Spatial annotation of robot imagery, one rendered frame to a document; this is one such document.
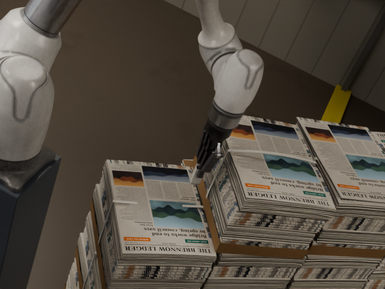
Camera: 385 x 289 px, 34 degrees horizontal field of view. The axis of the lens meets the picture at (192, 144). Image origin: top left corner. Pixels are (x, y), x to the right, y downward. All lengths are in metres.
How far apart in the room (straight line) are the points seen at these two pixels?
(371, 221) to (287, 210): 0.32
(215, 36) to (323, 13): 3.00
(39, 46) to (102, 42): 2.61
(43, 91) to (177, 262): 0.65
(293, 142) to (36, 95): 0.86
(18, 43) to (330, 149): 0.99
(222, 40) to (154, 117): 2.02
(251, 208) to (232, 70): 0.38
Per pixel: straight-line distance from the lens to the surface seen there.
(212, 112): 1.68
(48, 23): 1.59
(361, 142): 2.14
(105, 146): 3.35
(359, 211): 1.91
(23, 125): 1.48
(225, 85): 1.62
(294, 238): 1.88
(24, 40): 1.59
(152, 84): 3.95
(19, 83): 1.45
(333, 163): 1.97
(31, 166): 1.59
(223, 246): 1.81
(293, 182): 1.81
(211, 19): 1.65
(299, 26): 4.73
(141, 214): 1.85
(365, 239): 2.03
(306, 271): 2.05
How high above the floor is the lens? 2.10
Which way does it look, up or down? 36 degrees down
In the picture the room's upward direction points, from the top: 23 degrees clockwise
